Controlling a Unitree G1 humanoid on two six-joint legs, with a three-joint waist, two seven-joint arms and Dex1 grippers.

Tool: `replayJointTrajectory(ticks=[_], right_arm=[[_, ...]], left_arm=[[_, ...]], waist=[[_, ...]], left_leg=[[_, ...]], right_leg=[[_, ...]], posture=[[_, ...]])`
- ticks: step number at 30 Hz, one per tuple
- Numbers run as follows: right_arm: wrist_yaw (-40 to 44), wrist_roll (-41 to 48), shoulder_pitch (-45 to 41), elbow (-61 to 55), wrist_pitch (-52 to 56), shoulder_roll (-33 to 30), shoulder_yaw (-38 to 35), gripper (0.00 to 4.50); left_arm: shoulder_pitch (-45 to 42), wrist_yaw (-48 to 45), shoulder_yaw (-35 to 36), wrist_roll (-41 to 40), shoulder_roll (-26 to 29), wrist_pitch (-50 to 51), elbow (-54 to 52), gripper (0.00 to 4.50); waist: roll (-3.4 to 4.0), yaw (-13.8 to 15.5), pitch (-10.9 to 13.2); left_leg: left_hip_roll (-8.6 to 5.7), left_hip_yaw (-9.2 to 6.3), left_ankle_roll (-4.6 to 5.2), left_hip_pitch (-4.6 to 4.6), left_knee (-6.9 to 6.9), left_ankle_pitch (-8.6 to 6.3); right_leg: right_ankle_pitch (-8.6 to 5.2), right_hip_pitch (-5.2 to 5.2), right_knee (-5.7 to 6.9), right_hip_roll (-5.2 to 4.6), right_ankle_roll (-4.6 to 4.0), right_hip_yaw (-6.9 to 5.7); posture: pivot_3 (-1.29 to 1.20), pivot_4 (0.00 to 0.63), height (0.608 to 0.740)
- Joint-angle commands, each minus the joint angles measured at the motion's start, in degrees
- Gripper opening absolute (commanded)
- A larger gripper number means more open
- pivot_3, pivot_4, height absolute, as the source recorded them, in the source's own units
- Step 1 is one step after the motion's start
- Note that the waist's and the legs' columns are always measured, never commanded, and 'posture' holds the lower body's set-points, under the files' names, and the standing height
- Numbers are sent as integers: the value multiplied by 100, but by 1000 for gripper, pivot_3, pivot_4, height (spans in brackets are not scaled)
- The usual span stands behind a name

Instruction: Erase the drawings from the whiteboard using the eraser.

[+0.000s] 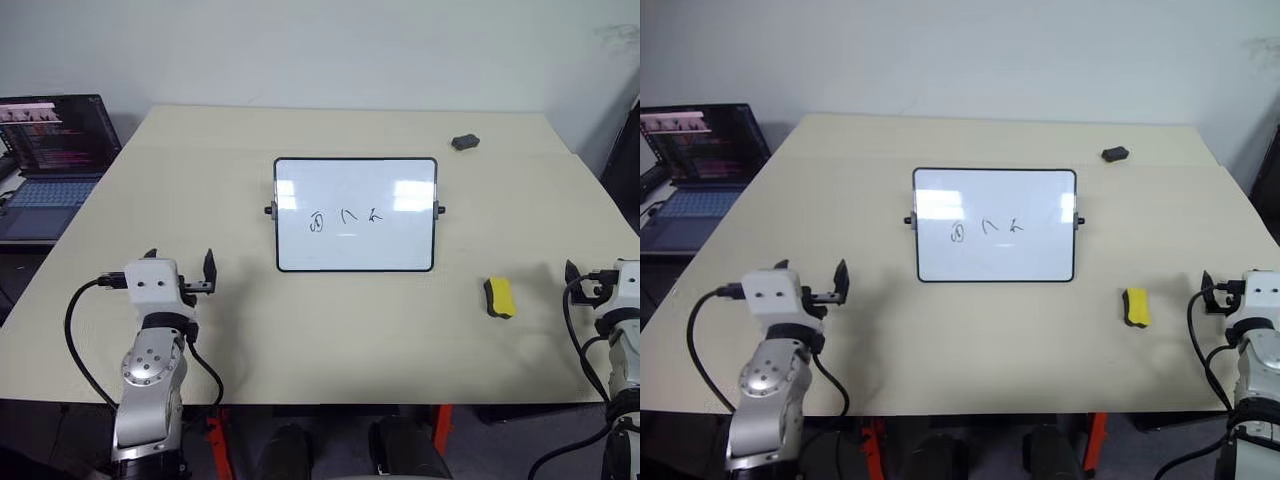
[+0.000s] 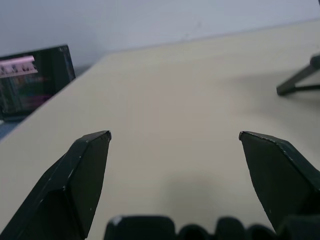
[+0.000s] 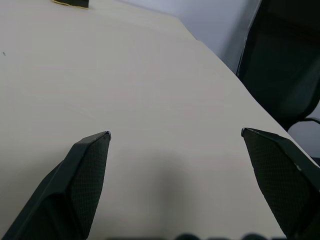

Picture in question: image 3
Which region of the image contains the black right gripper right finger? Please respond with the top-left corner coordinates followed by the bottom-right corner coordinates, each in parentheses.
top-left (240, 127), bottom-right (320, 240)

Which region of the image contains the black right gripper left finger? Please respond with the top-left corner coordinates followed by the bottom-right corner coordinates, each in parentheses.
top-left (0, 130), bottom-right (112, 240)

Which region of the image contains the black and yellow object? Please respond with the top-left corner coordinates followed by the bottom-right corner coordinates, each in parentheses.
top-left (51, 0), bottom-right (90, 10)

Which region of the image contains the black office chair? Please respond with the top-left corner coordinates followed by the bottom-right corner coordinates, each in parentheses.
top-left (235, 0), bottom-right (320, 132)

